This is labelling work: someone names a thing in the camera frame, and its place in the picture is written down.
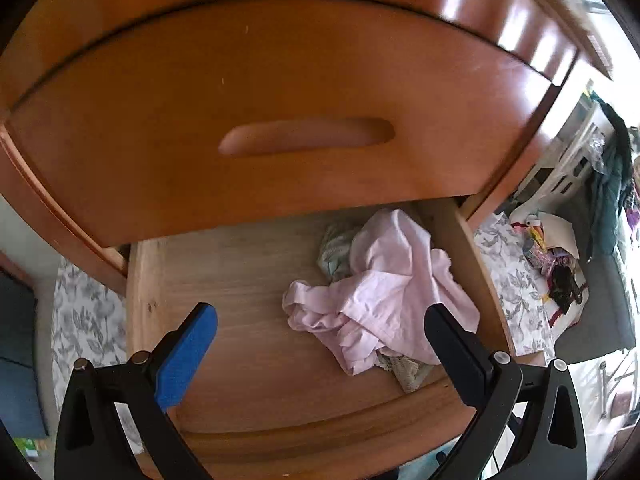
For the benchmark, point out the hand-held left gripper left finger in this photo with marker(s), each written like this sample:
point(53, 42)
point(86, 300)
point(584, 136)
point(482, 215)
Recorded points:
point(187, 355)

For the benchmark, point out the dark teal hanging garment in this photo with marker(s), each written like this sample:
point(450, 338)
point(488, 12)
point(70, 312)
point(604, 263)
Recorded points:
point(612, 185)

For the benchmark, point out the pale pink garment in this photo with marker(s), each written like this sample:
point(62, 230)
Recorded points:
point(390, 280)

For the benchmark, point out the red yellow crochet mat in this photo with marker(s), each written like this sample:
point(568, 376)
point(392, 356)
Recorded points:
point(570, 312)

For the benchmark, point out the black toy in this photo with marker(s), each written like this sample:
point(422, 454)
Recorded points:
point(565, 285)

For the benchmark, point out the grey floral blanket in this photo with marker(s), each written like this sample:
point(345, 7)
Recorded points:
point(515, 285)

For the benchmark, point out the white cutout rack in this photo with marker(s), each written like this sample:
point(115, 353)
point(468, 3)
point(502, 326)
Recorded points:
point(565, 170)

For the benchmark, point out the metal frame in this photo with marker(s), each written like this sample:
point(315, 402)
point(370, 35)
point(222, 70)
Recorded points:
point(612, 385)

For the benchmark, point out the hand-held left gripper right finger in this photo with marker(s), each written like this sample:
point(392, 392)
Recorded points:
point(455, 355)

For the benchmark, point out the wooden nightstand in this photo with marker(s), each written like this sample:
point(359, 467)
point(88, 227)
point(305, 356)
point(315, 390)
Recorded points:
point(525, 15)

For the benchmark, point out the dark blue panel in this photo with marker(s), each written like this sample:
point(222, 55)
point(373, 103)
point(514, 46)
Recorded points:
point(20, 350)

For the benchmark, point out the clear plastic bag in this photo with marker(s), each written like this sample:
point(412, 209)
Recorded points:
point(597, 145)

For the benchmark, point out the wooden drawer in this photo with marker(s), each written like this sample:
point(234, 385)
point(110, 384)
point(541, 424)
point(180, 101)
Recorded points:
point(200, 85)
point(240, 285)

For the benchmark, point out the green packet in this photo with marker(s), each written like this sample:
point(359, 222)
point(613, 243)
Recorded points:
point(27, 449)

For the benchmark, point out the colourful toy box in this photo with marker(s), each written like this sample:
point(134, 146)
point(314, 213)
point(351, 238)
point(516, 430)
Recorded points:
point(536, 257)

